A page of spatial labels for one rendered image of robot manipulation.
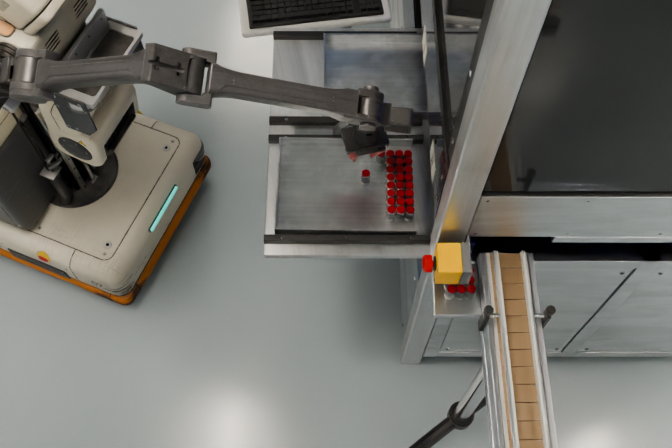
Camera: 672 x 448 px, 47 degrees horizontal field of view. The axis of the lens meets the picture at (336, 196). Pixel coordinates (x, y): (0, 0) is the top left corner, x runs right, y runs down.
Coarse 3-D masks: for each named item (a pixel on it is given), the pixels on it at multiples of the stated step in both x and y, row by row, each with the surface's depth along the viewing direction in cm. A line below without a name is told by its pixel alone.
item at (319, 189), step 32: (288, 160) 199; (320, 160) 199; (352, 160) 199; (288, 192) 194; (320, 192) 194; (352, 192) 194; (384, 192) 194; (288, 224) 190; (320, 224) 190; (352, 224) 190; (384, 224) 190
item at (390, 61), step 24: (336, 48) 216; (360, 48) 216; (384, 48) 216; (408, 48) 216; (336, 72) 212; (360, 72) 212; (384, 72) 212; (408, 72) 212; (384, 96) 208; (408, 96) 208
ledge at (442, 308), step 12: (432, 276) 184; (432, 288) 183; (432, 300) 183; (444, 300) 181; (456, 300) 181; (468, 300) 181; (444, 312) 180; (456, 312) 180; (468, 312) 180; (480, 312) 180
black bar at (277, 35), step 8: (280, 32) 216; (288, 32) 216; (296, 32) 216; (304, 32) 216; (312, 32) 216; (320, 32) 216; (328, 32) 216; (336, 32) 216; (344, 32) 216; (352, 32) 216; (360, 32) 216; (368, 32) 216; (376, 32) 216; (384, 32) 216; (392, 32) 216; (400, 32) 216; (408, 32) 216; (416, 32) 216
